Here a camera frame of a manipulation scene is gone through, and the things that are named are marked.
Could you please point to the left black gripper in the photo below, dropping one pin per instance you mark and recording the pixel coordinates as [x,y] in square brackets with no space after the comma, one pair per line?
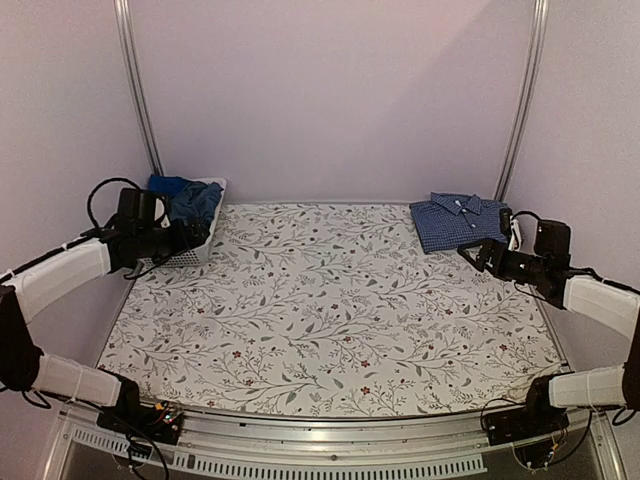
[182,241]

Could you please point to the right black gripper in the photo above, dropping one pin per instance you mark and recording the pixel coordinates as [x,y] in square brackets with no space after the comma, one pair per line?
[491,246]

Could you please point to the dark teal t-shirt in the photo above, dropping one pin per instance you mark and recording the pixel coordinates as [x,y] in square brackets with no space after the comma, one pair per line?
[196,201]

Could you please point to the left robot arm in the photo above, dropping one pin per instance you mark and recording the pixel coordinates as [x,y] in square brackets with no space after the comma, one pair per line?
[147,226]

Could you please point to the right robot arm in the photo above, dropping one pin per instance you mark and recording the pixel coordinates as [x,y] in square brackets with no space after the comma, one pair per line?
[537,254]

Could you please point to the white plastic laundry basket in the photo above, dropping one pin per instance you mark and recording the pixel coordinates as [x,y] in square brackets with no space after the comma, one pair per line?
[199,255]

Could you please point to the bright blue garment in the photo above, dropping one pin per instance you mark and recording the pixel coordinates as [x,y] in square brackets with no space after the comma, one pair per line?
[170,186]

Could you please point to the folded blue checkered shirt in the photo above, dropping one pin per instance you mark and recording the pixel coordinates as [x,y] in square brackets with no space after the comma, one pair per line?
[447,221]

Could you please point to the floral patterned table mat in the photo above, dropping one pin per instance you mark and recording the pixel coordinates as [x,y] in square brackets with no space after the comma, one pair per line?
[329,311]

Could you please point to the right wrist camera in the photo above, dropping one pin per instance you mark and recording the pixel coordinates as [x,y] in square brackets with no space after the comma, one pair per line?
[510,229]

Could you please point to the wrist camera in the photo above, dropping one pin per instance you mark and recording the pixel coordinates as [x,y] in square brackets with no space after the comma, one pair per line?
[510,229]
[143,205]

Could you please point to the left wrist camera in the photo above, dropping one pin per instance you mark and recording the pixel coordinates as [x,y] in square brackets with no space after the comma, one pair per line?
[143,205]

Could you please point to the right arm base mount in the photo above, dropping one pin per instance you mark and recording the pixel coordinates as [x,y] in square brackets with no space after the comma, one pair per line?
[505,421]

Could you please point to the left aluminium frame post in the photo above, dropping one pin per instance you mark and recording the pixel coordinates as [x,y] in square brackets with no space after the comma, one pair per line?
[134,77]

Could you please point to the aluminium frame post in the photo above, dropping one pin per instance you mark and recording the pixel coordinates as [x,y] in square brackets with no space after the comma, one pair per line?
[525,99]
[134,77]

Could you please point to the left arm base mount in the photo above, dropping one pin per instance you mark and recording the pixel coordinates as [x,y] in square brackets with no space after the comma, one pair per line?
[161,423]

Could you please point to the right aluminium frame post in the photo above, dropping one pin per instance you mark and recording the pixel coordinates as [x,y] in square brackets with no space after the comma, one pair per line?
[525,99]

